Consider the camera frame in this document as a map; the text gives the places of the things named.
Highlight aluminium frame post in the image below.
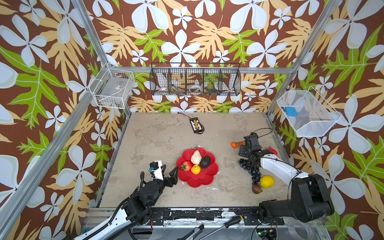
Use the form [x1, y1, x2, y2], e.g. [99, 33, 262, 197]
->
[266, 0, 342, 117]
[72, 1, 132, 118]

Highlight brown round fruit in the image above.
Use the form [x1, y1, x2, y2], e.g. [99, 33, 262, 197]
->
[252, 184, 263, 195]

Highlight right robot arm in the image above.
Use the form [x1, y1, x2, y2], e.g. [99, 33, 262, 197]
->
[239, 132, 335, 223]

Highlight white wire basket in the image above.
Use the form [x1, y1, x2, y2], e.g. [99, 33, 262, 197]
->
[277, 87, 342, 138]
[90, 68, 135, 109]

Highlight grey pliers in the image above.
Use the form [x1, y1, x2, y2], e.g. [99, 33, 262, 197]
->
[177, 224, 205, 240]

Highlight aluminium frame post back left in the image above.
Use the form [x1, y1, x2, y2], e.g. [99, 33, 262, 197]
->
[72, 1, 132, 118]

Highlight yellow lemon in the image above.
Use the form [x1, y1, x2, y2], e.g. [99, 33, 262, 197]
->
[260, 176, 275, 189]

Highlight black wire basket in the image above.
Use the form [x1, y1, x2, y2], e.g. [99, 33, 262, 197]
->
[149, 63, 242, 96]

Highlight aluminium frame post back right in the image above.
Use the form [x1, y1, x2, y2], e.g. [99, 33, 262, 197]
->
[266, 0, 342, 117]

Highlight black-handled screwdriver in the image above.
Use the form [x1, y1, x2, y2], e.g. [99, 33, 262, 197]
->
[200, 215, 243, 240]

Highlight red apple with leaf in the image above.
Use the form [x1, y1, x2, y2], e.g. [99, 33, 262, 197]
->
[181, 161, 194, 172]

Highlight white wire basket left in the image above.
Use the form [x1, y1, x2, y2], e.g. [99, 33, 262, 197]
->
[90, 68, 135, 109]

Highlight yellow wrinkled pear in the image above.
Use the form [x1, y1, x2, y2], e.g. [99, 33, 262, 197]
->
[191, 165, 201, 175]

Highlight black grape bunch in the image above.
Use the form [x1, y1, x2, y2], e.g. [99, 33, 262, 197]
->
[239, 159, 261, 185]

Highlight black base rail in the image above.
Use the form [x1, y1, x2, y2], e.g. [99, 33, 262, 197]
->
[143, 206, 265, 226]

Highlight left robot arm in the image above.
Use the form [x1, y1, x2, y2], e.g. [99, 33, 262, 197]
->
[75, 165, 179, 240]

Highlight orange tangerines on twig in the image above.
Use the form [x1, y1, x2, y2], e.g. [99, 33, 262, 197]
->
[231, 142, 245, 149]

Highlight white wire basket right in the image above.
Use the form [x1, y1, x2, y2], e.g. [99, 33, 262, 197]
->
[277, 87, 342, 138]

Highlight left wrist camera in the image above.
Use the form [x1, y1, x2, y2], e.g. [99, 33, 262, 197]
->
[149, 161, 164, 181]

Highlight dark avocado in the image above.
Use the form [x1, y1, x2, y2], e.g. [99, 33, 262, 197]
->
[200, 156, 211, 169]

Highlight blue object in basket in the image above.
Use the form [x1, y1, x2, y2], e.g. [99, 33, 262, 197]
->
[284, 107, 298, 117]

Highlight red flower-shaped fruit bowl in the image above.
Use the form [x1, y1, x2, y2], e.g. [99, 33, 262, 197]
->
[176, 148, 219, 188]

